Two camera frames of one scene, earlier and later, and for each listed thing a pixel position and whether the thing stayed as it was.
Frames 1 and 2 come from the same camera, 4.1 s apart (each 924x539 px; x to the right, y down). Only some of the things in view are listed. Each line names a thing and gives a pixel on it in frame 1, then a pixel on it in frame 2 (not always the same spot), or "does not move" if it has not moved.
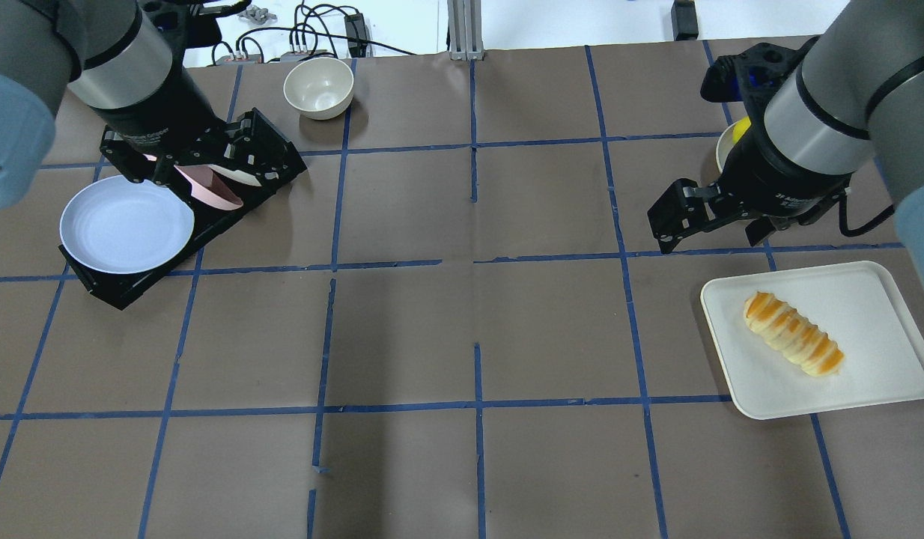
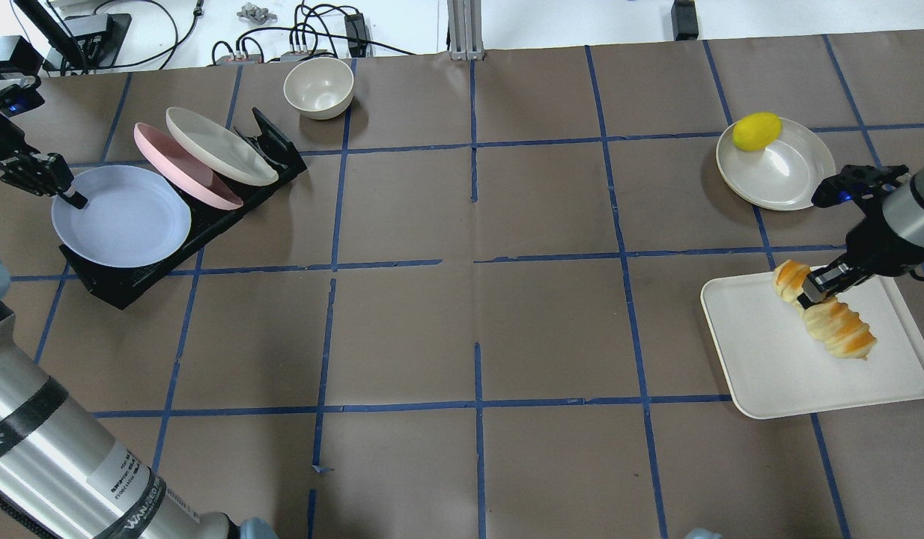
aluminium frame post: (464, 23) does not move
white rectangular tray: (856, 305) does not move
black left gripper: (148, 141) to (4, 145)
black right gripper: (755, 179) to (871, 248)
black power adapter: (684, 19) does not move
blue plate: (114, 225) does not move
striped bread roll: (791, 333) to (835, 325)
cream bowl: (320, 88) does not move
